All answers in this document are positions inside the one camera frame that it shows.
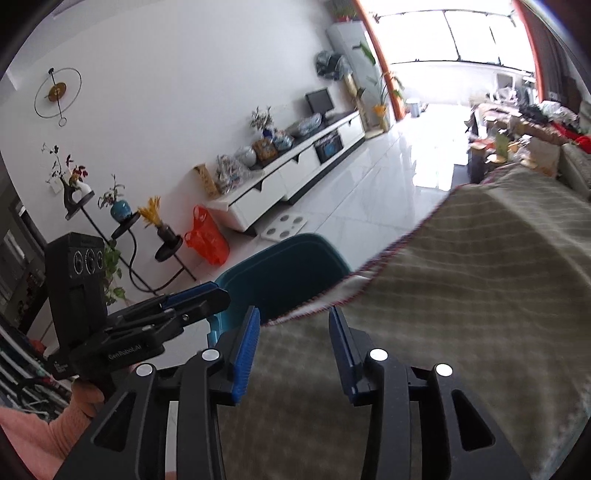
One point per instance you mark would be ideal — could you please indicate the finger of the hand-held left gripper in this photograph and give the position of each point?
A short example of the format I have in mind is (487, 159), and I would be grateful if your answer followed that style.
(207, 307)
(194, 293)

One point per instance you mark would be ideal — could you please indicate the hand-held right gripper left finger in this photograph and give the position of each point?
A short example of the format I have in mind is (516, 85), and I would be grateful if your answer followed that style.
(244, 355)

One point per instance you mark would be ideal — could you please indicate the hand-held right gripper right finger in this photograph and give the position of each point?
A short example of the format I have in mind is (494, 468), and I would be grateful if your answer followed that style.
(344, 355)

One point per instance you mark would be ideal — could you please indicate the teal plastic bin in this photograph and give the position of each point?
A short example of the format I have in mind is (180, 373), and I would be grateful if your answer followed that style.
(277, 272)

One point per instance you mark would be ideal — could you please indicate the person's left forearm pink sleeve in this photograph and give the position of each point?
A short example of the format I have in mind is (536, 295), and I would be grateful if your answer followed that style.
(32, 438)

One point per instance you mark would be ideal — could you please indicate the person's left hand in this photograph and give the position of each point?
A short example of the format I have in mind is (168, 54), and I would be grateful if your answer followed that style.
(87, 399)

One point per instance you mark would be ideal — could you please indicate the green trailing plant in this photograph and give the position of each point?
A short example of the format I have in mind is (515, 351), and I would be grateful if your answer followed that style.
(113, 272)

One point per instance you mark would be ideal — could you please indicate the orange plastic bag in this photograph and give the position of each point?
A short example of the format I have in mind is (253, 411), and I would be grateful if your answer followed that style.
(207, 240)

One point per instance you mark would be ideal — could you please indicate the dark vase with yellow flowers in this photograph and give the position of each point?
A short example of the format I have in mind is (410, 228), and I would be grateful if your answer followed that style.
(167, 233)

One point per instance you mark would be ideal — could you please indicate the black tiered plant stand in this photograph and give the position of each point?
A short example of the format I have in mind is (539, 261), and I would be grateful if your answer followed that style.
(127, 226)

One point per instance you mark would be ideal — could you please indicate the blue vase with plant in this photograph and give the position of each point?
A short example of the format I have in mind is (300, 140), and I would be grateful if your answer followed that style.
(121, 210)

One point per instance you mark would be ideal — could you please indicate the white vase with red flowers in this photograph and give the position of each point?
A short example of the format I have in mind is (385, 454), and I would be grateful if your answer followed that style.
(84, 189)

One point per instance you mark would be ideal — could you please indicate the white perforated stool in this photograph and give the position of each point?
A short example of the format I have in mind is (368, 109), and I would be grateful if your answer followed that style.
(284, 227)

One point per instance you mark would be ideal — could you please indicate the tall gold box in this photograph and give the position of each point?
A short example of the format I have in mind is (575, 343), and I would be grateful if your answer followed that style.
(206, 180)

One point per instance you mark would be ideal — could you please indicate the clear bag of items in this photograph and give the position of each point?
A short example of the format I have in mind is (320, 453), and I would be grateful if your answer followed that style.
(231, 173)

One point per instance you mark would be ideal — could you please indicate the beige checkered cloth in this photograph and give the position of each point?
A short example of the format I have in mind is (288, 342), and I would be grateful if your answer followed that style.
(461, 300)

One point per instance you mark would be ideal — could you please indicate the white and black TV cabinet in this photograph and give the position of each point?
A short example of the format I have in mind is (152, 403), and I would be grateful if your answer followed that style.
(272, 184)

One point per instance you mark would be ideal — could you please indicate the white ceramic jar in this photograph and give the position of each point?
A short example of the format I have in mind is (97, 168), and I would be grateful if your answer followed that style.
(246, 156)

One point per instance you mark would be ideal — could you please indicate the brown patterned box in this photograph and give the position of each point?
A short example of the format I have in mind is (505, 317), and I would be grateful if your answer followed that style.
(264, 149)

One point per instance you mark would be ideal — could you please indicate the small vase with dark plant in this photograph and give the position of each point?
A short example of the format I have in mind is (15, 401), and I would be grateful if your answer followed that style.
(267, 133)

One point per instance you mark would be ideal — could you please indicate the blue and white porcelain pot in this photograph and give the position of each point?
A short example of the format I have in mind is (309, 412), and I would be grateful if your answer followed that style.
(283, 139)

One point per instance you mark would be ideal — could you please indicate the plastic wrapped bundle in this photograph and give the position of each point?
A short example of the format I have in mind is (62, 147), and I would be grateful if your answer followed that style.
(304, 124)

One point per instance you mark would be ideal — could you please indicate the black monitor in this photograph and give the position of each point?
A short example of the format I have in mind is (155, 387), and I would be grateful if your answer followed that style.
(318, 100)

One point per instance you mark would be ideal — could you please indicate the tall leafy plant yellow pot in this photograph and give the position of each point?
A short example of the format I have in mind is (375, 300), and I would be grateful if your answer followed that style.
(379, 110)

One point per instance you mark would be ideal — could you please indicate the small white pedal bin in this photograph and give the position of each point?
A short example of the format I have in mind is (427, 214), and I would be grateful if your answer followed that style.
(414, 108)

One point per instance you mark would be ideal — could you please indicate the dark wrapped bundle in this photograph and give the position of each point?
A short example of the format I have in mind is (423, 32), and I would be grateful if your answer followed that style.
(330, 64)

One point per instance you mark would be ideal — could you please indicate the cluttered coffee table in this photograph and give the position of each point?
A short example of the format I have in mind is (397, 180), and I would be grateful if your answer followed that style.
(503, 138)

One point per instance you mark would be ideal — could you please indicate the white standing air conditioner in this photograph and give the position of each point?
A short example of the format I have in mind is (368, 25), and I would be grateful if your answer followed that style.
(344, 39)

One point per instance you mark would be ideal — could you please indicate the beige sofa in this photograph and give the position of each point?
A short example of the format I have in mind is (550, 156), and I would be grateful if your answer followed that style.
(577, 166)

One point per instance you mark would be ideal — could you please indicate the white office chair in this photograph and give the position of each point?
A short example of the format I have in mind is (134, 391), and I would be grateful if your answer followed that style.
(506, 90)

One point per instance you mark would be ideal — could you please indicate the potted plant in red pot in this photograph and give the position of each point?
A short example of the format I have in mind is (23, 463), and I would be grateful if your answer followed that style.
(344, 11)

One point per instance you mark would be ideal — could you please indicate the orange and grey curtain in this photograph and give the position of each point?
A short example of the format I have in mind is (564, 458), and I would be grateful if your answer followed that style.
(538, 41)

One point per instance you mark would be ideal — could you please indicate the round black wall clock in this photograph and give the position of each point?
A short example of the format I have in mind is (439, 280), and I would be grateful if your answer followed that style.
(57, 91)

